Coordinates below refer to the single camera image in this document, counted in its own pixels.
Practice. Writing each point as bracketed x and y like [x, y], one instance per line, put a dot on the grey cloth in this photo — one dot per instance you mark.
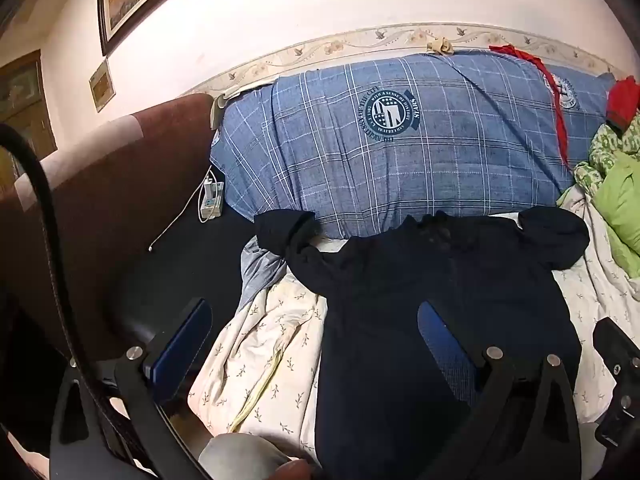
[240, 457]

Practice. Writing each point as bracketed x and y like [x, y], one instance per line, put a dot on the beige crumpled cloth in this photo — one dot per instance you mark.
[440, 46]

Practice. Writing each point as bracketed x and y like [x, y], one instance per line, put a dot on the wooden cabinet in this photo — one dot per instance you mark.
[22, 85]

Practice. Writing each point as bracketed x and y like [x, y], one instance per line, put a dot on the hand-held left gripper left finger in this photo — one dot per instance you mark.
[180, 347]

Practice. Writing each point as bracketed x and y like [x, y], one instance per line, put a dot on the brown headboard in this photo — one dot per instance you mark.
[100, 185]

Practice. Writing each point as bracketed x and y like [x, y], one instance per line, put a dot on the white leaf-print bedsheet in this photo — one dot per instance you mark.
[260, 360]

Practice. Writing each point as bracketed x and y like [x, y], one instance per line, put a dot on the dark navy jacket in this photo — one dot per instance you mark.
[400, 270]

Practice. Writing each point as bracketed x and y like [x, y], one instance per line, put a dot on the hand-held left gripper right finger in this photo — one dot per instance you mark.
[445, 350]

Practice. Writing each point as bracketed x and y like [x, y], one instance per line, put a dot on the red garment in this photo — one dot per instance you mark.
[625, 97]

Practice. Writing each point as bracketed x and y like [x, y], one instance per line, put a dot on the grey-blue cloth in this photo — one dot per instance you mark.
[260, 275]

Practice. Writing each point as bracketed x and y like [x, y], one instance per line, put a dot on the small picture frame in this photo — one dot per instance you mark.
[102, 85]

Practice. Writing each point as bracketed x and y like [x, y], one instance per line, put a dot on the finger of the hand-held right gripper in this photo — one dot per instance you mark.
[620, 355]

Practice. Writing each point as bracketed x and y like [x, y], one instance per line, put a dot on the blue plaid pillow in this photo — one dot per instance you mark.
[325, 160]

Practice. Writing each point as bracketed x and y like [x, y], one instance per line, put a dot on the green blanket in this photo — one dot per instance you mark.
[620, 195]

